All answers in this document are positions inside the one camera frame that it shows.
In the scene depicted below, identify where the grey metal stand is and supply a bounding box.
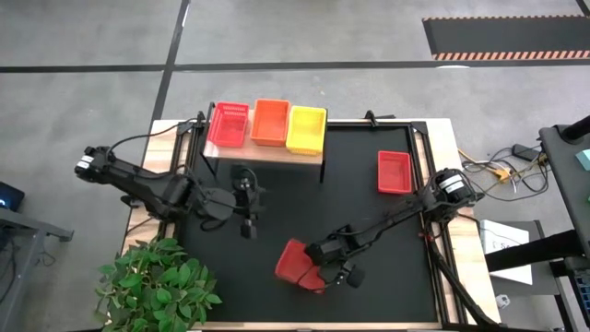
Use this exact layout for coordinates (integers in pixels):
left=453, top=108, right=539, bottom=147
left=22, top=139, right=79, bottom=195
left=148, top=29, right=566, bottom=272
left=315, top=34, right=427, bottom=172
left=0, top=207, right=75, bottom=332

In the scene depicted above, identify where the black table mat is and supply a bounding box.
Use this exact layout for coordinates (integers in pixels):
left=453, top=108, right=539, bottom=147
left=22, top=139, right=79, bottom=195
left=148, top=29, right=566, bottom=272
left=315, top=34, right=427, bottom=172
left=177, top=124, right=439, bottom=324

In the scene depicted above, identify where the yellow plastic basket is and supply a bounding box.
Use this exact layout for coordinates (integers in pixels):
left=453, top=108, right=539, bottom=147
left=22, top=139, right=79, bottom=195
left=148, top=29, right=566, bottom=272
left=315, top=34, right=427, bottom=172
left=285, top=105, right=328, bottom=157

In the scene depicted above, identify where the black metal beam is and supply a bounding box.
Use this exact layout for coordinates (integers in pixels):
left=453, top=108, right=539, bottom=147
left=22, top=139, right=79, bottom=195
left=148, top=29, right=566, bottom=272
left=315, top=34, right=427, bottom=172
left=484, top=229, right=585, bottom=273

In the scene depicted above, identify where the black cable sleeve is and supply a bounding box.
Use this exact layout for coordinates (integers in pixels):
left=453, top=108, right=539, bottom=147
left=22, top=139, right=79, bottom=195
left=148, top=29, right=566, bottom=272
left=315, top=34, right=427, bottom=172
left=423, top=230, right=503, bottom=331

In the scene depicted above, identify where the black power adapter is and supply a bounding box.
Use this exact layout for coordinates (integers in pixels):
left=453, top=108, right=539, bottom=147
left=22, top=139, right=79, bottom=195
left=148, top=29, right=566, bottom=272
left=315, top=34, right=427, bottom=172
left=511, top=143, right=540, bottom=162

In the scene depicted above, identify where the dark device with blue light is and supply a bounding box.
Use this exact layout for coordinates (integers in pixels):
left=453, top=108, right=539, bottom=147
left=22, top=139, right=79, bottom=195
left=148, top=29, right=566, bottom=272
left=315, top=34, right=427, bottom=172
left=0, top=182, right=27, bottom=213

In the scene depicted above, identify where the black floor cable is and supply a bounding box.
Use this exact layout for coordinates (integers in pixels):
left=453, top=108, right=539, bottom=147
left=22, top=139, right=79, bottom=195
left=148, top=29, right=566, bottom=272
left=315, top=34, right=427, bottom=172
left=458, top=146, right=552, bottom=204

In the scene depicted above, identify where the orange plastic basket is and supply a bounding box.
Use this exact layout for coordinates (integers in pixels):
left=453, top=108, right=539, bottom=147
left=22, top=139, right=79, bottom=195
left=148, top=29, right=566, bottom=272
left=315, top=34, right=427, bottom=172
left=250, top=98, right=292, bottom=148

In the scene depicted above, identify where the black aluminium table frame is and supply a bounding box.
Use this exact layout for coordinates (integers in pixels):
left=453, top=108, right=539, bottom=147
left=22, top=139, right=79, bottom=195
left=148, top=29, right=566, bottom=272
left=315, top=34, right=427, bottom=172
left=166, top=110, right=503, bottom=331

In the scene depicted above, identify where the thin black cable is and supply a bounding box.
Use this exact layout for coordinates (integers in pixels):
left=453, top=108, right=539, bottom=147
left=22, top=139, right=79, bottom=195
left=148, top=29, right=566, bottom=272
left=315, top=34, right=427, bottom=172
left=108, top=118, right=199, bottom=156

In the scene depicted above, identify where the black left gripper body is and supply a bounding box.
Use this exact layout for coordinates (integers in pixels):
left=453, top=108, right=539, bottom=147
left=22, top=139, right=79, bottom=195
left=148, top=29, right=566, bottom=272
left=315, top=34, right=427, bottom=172
left=230, top=164, right=267, bottom=219

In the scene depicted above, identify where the green leafy plant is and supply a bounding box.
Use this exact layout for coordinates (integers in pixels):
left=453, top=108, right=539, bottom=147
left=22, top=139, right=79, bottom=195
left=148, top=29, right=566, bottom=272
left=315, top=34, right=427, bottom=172
left=94, top=237, right=223, bottom=332

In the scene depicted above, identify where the red plastic basket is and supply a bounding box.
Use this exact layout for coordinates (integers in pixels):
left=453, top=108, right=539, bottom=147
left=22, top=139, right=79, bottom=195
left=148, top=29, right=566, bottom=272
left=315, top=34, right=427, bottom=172
left=377, top=149, right=413, bottom=196
left=206, top=101, right=251, bottom=149
left=274, top=238, right=326, bottom=295

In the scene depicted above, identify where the white cardboard box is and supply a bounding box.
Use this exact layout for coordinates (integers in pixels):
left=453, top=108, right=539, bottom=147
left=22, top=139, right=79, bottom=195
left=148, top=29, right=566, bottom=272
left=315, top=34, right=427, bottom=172
left=478, top=219, right=534, bottom=286

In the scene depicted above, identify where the blue rack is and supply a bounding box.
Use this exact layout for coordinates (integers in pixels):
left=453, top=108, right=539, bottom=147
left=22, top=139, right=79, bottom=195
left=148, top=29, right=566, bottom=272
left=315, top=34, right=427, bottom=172
left=574, top=271, right=590, bottom=306

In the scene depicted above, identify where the black hazard-striped floor mat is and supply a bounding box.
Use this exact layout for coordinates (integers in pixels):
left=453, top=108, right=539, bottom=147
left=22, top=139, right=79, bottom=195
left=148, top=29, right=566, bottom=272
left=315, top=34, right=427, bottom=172
left=421, top=15, right=590, bottom=62

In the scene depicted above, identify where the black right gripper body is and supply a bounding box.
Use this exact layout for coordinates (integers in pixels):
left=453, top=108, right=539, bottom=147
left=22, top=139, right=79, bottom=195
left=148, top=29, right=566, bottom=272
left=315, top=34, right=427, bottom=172
left=304, top=224, right=354, bottom=269

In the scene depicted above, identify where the black desk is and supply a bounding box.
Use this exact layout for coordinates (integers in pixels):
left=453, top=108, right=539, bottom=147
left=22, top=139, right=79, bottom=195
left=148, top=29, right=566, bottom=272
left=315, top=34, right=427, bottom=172
left=537, top=114, right=590, bottom=259

